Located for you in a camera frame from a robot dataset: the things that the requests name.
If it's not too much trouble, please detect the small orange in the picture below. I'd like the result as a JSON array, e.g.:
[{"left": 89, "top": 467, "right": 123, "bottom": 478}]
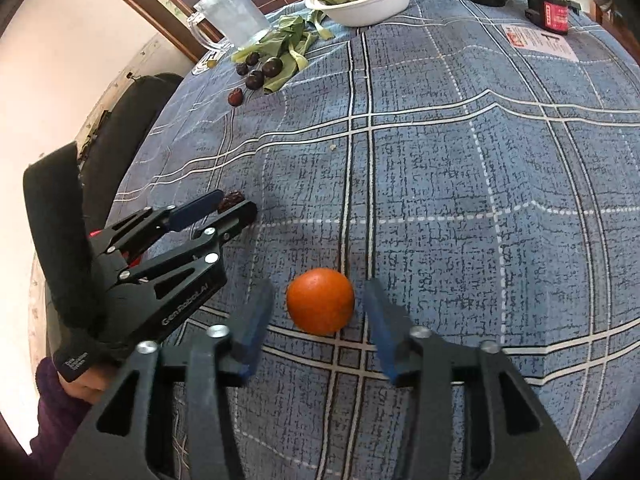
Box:
[{"left": 286, "top": 268, "right": 356, "bottom": 337}]

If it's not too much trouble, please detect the blue plaid tablecloth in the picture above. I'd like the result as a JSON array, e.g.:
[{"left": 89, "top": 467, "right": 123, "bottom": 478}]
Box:
[{"left": 45, "top": 0, "right": 640, "bottom": 480}]

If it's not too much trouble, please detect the black padded fabric band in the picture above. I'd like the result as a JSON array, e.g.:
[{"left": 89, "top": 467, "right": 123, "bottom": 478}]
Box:
[{"left": 22, "top": 142, "right": 126, "bottom": 386}]

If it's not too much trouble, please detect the black chair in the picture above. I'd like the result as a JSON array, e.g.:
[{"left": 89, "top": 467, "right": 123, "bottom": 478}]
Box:
[{"left": 79, "top": 72, "right": 187, "bottom": 241}]

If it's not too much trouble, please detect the person's left forearm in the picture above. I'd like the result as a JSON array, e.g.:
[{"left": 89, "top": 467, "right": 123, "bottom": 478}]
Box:
[{"left": 36, "top": 357, "right": 95, "bottom": 457}]

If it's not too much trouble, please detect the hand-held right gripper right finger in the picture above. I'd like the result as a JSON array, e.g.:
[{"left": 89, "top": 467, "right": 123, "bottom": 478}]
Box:
[{"left": 364, "top": 279, "right": 581, "bottom": 480}]

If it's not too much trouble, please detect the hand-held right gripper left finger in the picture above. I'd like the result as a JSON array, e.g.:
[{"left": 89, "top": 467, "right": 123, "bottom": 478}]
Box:
[{"left": 55, "top": 279, "right": 274, "bottom": 480}]

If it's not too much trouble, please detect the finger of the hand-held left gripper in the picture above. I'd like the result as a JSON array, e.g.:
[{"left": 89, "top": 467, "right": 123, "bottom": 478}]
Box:
[
  {"left": 89, "top": 189, "right": 227, "bottom": 257},
  {"left": 116, "top": 200, "right": 259, "bottom": 284}
]

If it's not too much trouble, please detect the person's left hand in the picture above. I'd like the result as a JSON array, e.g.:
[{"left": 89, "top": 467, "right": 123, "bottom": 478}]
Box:
[{"left": 61, "top": 364, "right": 124, "bottom": 406}]

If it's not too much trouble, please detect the clear glass mug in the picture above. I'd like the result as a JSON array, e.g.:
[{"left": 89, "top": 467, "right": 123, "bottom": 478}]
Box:
[{"left": 186, "top": 0, "right": 273, "bottom": 51}]

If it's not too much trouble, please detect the white and red printed card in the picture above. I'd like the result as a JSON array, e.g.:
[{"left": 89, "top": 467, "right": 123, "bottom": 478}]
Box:
[{"left": 502, "top": 22, "right": 581, "bottom": 63}]

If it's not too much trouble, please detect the pile of green leaves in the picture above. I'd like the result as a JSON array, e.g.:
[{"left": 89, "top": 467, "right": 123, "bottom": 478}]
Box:
[{"left": 231, "top": 10, "right": 335, "bottom": 95}]

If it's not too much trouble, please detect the black jar with red label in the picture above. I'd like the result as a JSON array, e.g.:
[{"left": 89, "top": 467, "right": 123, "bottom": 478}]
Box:
[{"left": 525, "top": 0, "right": 581, "bottom": 37}]

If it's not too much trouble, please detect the white printed coaster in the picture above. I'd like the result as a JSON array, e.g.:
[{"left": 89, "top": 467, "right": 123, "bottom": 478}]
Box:
[{"left": 191, "top": 50, "right": 223, "bottom": 77}]

